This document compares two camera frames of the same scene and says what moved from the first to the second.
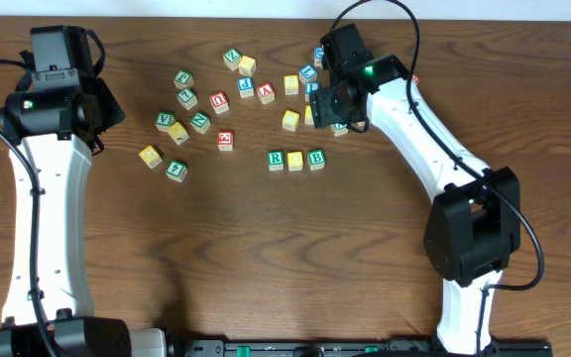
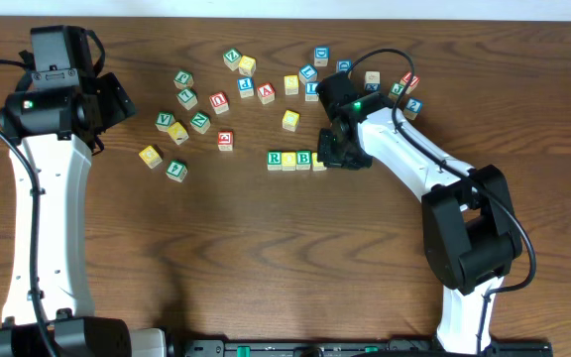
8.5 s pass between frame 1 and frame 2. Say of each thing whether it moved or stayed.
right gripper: moved
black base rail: stayed
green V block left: stayed
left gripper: stayed
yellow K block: stayed
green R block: stayed
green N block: stayed
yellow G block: stayed
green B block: moved
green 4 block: stayed
